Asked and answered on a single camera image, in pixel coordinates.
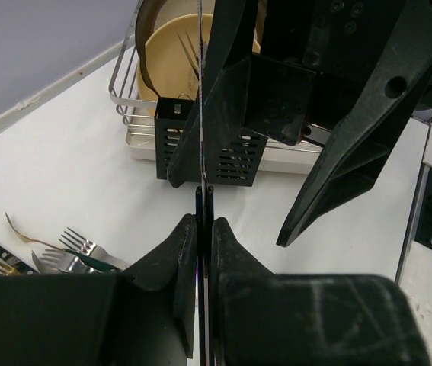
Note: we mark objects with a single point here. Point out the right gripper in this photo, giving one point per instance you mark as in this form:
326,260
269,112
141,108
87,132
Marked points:
331,49

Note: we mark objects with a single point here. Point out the wire dish rack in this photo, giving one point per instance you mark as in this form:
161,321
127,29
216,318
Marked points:
123,86

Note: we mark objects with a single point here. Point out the pink handled knife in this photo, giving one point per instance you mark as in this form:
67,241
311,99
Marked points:
190,53

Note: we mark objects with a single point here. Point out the silver fork black handle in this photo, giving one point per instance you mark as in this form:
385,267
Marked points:
15,262

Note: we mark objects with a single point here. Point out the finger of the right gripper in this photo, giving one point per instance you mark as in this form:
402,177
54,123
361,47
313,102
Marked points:
232,74

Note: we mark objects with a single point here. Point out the gold utensil green handle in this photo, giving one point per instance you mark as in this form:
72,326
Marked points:
26,239

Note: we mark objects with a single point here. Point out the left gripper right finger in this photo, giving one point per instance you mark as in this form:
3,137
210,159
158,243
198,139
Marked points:
262,318

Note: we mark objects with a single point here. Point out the all silver fork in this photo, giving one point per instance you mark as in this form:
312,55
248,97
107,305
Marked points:
76,241

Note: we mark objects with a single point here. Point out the brown rimmed beige plate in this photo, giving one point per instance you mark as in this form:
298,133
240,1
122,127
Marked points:
143,27

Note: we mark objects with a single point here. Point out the yellow plate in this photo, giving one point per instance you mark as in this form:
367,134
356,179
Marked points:
167,64

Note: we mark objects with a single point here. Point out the grey marbled handle knife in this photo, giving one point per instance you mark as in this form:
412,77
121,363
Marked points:
203,213

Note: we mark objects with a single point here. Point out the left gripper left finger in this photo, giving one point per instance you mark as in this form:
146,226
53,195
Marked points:
141,316

